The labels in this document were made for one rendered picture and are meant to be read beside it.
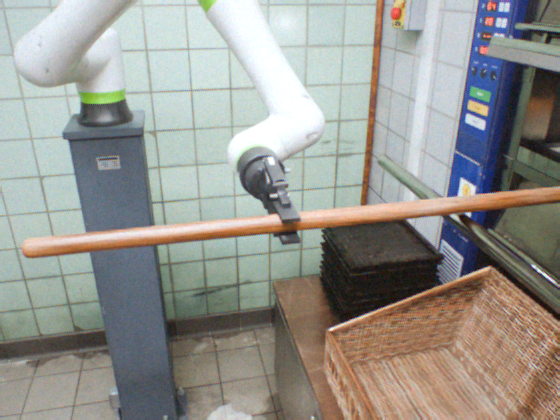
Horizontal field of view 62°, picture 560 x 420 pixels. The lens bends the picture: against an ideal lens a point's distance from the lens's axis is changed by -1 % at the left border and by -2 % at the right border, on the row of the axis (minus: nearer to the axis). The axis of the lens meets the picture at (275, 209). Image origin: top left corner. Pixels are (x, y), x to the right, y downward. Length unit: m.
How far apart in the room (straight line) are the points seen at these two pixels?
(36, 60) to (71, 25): 0.14
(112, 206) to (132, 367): 0.60
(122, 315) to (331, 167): 1.09
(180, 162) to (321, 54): 0.72
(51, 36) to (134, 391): 1.18
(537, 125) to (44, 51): 1.18
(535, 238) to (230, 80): 1.22
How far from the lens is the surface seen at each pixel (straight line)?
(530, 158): 1.31
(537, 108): 1.34
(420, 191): 0.99
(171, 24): 1.88
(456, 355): 1.49
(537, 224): 1.31
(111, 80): 1.35
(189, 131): 1.95
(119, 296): 1.56
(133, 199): 1.40
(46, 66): 1.21
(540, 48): 1.08
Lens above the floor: 1.54
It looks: 25 degrees down
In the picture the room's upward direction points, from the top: straight up
